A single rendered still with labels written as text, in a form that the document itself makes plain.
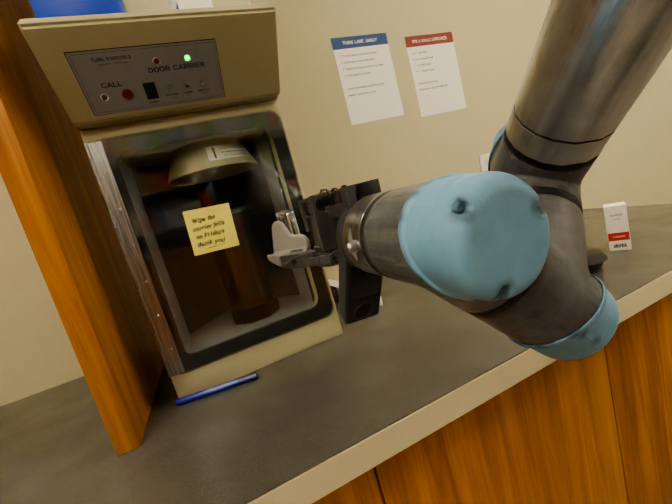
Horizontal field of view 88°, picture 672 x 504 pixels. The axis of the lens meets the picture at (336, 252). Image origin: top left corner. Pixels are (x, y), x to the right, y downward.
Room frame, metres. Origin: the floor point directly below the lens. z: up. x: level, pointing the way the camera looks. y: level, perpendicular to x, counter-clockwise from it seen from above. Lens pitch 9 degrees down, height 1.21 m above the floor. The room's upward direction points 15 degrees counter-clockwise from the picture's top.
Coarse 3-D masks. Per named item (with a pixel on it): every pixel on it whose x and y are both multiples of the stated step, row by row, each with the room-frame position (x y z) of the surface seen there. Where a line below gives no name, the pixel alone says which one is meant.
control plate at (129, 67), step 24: (120, 48) 0.51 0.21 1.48; (144, 48) 0.52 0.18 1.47; (168, 48) 0.54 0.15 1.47; (192, 48) 0.55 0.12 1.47; (216, 48) 0.56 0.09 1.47; (96, 72) 0.52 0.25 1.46; (120, 72) 0.53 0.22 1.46; (144, 72) 0.54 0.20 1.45; (168, 72) 0.55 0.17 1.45; (192, 72) 0.57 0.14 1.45; (216, 72) 0.58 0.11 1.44; (96, 96) 0.53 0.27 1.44; (120, 96) 0.55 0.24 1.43; (144, 96) 0.56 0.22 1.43; (168, 96) 0.57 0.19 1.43; (192, 96) 0.59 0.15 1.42; (216, 96) 0.60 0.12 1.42
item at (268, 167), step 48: (144, 144) 0.58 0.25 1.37; (192, 144) 0.61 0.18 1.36; (240, 144) 0.63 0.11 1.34; (288, 144) 0.66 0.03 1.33; (144, 192) 0.58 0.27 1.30; (192, 192) 0.60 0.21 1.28; (240, 192) 0.62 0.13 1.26; (288, 192) 0.65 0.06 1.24; (144, 240) 0.57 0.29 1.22; (240, 240) 0.62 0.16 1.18; (192, 288) 0.58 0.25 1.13; (240, 288) 0.61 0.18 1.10; (288, 288) 0.63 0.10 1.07; (192, 336) 0.57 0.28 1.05; (240, 336) 0.60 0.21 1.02
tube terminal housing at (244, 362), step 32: (128, 0) 0.61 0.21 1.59; (160, 0) 0.62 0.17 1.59; (224, 0) 0.66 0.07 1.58; (96, 128) 0.57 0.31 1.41; (128, 128) 0.59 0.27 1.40; (160, 128) 0.60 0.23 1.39; (320, 320) 0.66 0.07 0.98; (256, 352) 0.62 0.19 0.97; (288, 352) 0.63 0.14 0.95; (192, 384) 0.58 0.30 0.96
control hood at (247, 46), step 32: (32, 32) 0.47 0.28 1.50; (64, 32) 0.48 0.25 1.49; (96, 32) 0.49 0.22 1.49; (128, 32) 0.51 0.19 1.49; (160, 32) 0.52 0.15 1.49; (192, 32) 0.54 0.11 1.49; (224, 32) 0.55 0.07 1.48; (256, 32) 0.57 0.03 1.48; (64, 64) 0.50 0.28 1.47; (224, 64) 0.58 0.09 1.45; (256, 64) 0.60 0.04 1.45; (64, 96) 0.52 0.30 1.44; (256, 96) 0.64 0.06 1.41
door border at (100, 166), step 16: (96, 144) 0.56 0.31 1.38; (96, 160) 0.56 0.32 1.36; (96, 176) 0.55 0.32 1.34; (112, 176) 0.56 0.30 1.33; (112, 192) 0.56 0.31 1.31; (112, 208) 0.56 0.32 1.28; (128, 224) 0.56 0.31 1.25; (128, 240) 0.56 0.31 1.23; (144, 272) 0.56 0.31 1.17; (144, 288) 0.56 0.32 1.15; (144, 304) 0.55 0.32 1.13; (160, 304) 0.56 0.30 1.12; (160, 320) 0.56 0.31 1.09; (160, 336) 0.56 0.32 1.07; (160, 352) 0.55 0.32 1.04; (176, 352) 0.56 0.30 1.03; (176, 368) 0.56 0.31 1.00
